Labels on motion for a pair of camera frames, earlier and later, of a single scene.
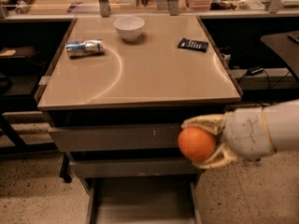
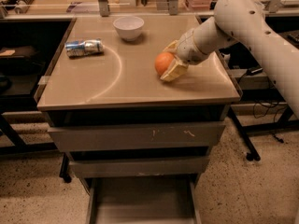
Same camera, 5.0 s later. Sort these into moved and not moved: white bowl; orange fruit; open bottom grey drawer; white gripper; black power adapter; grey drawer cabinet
Moved: orange fruit; white gripper
Not moved: grey drawer cabinet; white bowl; black power adapter; open bottom grey drawer
